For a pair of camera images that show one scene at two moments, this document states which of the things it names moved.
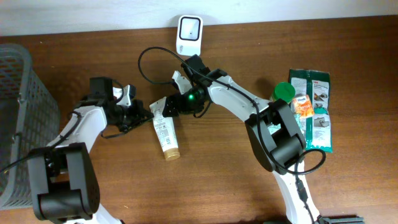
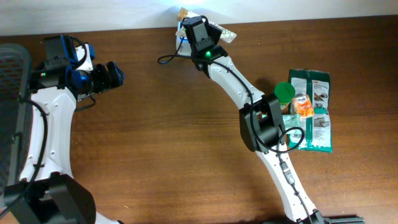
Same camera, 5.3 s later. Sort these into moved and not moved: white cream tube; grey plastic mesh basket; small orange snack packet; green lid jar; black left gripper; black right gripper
Moved: white cream tube; black left gripper; black right gripper
Not moved: grey plastic mesh basket; small orange snack packet; green lid jar
